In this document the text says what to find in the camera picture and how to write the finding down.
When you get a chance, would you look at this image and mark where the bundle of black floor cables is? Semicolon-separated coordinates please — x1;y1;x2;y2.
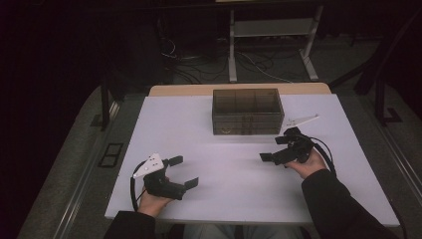
158;38;231;85

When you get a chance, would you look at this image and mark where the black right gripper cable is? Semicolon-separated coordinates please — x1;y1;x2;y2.
309;135;338;177

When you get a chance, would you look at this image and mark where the white metal stand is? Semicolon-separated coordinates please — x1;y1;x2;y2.
228;4;324;84

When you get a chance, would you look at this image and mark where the metal floor rail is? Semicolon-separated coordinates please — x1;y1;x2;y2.
53;99;122;239
372;114;422;202

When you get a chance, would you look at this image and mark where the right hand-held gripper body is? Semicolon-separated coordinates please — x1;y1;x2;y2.
272;114;320;166

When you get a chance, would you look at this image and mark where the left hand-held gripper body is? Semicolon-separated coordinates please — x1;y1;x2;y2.
132;152;187;201

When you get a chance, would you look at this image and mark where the white floor cable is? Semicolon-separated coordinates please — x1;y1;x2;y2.
238;51;295;84

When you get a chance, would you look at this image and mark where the smoky clear drawer box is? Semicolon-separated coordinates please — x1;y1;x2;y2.
211;88;286;136

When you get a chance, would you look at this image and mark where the black metal stand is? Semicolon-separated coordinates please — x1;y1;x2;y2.
327;9;422;127
90;74;128;131

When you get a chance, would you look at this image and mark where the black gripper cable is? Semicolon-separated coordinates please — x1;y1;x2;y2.
309;135;338;177
129;160;148;212

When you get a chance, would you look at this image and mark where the person's left hand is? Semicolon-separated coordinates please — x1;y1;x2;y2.
136;185;175;218

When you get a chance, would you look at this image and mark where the white board table cover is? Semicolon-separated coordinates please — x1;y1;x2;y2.
104;94;401;228

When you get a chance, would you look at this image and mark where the person's right hand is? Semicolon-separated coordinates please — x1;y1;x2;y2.
285;148;329;180

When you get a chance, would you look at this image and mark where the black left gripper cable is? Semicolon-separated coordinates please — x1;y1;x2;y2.
129;160;148;212

